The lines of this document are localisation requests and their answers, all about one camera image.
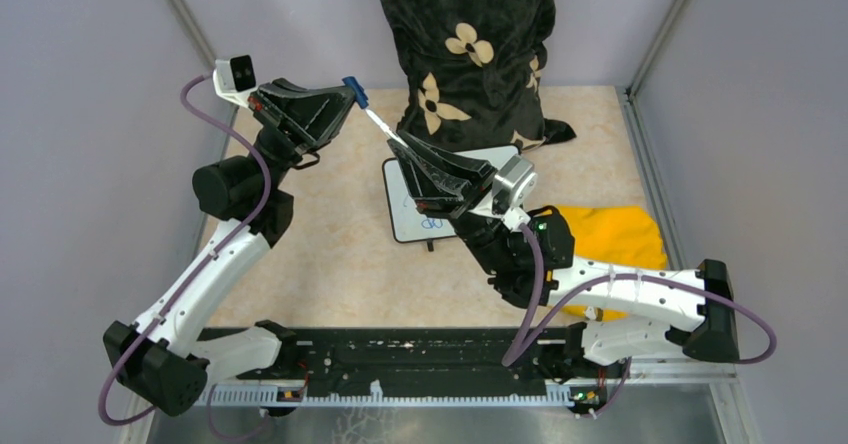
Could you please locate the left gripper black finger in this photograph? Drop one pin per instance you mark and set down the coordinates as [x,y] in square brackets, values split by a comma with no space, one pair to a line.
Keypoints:
[286,96]
[318,119]

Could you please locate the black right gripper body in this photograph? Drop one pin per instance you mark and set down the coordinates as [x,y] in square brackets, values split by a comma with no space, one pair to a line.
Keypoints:
[457,210]

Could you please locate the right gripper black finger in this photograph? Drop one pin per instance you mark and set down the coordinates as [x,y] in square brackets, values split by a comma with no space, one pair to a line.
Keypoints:
[406,171]
[442,166]

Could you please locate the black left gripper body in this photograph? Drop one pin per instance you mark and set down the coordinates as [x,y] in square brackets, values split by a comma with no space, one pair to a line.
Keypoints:
[272,110]

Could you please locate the blue marker cap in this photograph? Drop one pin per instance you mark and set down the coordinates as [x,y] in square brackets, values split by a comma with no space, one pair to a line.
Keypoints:
[361,97]

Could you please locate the white whiteboard black frame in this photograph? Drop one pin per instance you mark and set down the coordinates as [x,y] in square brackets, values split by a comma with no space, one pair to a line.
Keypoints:
[410,226]

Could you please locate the white marker pen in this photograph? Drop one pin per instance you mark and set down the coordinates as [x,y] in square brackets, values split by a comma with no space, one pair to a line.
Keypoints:
[384,126]

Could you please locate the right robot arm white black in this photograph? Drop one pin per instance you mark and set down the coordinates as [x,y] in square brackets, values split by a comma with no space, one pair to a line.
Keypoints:
[531,261]

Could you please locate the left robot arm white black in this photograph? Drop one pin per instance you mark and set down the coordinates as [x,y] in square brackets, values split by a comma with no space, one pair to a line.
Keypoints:
[168,356]

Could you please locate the black floral pillow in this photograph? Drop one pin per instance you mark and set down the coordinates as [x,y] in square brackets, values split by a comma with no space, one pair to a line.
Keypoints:
[473,70]

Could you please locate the yellow cloth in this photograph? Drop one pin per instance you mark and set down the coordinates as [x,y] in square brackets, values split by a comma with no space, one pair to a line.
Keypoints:
[626,236]

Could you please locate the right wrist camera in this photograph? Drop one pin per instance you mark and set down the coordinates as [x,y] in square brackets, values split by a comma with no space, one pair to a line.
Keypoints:
[509,188]

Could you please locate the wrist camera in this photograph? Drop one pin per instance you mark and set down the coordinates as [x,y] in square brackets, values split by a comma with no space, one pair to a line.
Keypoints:
[235,76]
[509,188]

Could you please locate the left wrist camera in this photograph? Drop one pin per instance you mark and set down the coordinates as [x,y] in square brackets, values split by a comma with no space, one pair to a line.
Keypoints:
[235,76]

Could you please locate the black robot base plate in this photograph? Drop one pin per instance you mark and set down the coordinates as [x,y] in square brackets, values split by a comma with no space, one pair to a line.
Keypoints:
[428,362]

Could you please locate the aluminium frame post left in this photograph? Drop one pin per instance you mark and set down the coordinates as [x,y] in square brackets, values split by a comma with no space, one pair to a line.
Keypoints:
[191,28]

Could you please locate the white toothed cable rail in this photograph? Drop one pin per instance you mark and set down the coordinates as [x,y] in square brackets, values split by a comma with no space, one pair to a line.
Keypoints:
[267,395]

